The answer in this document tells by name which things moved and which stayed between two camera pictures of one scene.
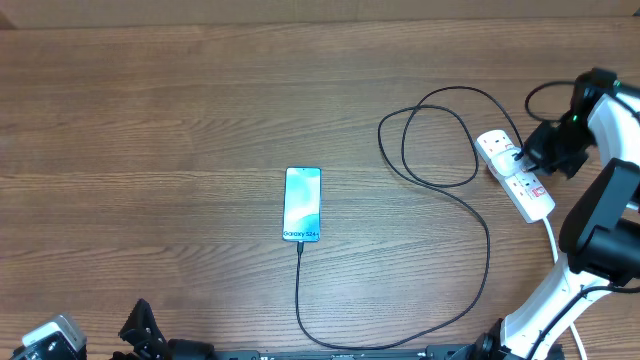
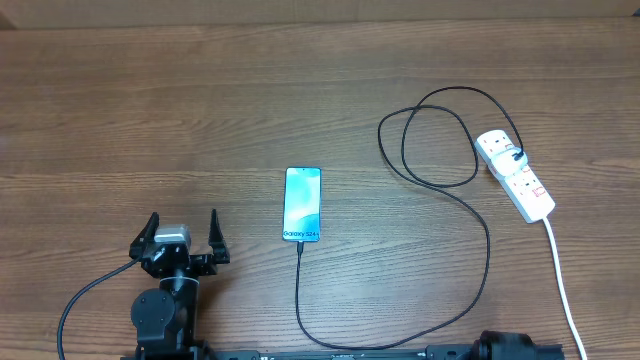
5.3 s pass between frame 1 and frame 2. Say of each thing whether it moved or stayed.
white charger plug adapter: stayed
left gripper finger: moved
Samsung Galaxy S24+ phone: stayed
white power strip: stayed
